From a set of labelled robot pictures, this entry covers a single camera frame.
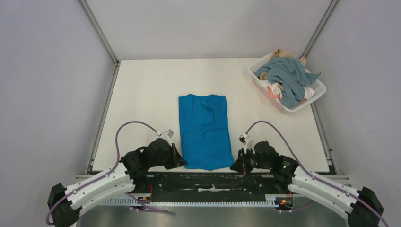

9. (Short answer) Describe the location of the blue t-shirt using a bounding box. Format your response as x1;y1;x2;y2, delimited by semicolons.
178;94;234;171

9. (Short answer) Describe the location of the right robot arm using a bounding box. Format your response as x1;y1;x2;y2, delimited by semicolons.
230;141;384;227

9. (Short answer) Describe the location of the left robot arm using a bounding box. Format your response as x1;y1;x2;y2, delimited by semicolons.
46;138;187;227

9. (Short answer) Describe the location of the pink t-shirt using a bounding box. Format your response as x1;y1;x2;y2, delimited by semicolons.
268;87;314;103

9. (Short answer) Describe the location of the white t-shirt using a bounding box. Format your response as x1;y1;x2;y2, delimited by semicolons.
260;80;315;101

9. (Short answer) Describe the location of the grey-blue t-shirt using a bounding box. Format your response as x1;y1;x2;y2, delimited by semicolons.
253;57;320;109

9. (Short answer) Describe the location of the white laundry basket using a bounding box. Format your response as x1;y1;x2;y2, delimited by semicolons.
247;50;327;113

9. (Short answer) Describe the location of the beige t-shirt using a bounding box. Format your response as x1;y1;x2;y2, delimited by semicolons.
258;49;307;80

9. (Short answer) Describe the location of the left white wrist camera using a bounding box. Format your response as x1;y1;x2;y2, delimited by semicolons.
155;129;174;146

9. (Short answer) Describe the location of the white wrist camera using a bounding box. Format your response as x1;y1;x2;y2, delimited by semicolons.
155;129;174;146
238;133;253;154

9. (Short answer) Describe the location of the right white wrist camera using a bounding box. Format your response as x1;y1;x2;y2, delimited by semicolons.
238;133;253;154

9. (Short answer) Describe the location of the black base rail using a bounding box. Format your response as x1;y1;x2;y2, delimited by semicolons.
133;172;289;202

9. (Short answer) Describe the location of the white cable duct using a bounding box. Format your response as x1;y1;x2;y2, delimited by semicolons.
100;195;284;208

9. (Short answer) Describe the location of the aluminium frame left post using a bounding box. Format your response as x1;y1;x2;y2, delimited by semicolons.
78;0;121;174

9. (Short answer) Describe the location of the aluminium frame post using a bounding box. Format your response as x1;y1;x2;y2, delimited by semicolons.
78;0;121;174
301;0;340;58

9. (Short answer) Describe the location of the aluminium frame right post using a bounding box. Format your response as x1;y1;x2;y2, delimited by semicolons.
301;0;340;58

